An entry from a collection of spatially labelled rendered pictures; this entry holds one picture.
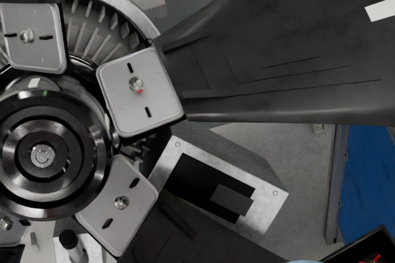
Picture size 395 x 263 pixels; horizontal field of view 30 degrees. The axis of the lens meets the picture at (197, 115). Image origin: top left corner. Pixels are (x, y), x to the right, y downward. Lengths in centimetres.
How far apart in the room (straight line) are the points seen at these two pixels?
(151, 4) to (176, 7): 41
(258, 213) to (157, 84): 22
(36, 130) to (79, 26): 18
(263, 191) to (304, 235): 110
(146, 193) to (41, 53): 18
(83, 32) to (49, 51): 12
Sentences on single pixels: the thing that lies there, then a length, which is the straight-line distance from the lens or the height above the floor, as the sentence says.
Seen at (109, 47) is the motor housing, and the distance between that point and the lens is 78.
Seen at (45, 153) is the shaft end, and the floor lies 123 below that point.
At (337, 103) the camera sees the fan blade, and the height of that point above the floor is 119.
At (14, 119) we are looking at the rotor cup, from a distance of 64.
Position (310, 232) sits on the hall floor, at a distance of 193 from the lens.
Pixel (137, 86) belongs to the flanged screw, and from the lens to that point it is 67.
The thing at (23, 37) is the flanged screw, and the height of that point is 125.
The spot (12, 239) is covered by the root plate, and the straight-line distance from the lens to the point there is 76.
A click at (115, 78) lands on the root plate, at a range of 70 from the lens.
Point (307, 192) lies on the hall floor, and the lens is 198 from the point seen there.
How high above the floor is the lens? 174
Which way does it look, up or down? 55 degrees down
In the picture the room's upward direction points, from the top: 10 degrees counter-clockwise
